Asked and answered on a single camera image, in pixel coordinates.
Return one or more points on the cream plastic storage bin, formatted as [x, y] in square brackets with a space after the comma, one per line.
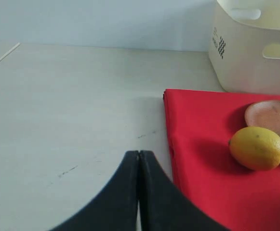
[245, 45]

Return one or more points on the brown wooden plate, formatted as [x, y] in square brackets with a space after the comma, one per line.
[264, 114]

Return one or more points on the red scalloped table cloth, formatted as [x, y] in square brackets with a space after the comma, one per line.
[199, 125]

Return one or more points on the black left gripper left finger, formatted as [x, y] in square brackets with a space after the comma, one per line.
[115, 207]

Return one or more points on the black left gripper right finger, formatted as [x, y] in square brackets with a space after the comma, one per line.
[162, 206]

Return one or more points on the yellow lemon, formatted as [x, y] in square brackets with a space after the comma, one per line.
[256, 148]

